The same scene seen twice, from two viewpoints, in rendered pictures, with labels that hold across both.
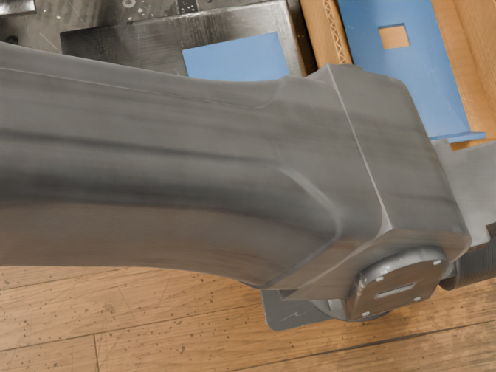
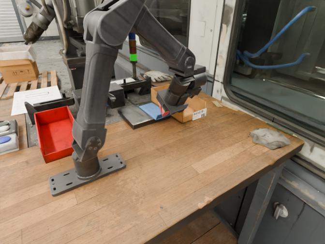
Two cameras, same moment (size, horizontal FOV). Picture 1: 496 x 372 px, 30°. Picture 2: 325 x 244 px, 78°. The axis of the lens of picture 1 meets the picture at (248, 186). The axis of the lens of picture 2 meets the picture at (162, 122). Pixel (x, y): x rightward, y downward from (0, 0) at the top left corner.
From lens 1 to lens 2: 0.49 m
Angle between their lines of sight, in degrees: 36
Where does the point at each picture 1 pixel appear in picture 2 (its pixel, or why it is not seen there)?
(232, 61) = (146, 106)
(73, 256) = (156, 39)
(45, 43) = (114, 113)
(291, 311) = (173, 110)
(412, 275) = (190, 62)
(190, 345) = (156, 135)
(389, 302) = (189, 71)
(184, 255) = (167, 47)
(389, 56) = not seen: hidden behind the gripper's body
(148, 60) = (133, 108)
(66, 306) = (133, 136)
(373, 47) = not seen: hidden behind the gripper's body
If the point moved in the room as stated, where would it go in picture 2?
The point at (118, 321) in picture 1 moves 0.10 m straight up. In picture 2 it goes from (143, 136) to (141, 112)
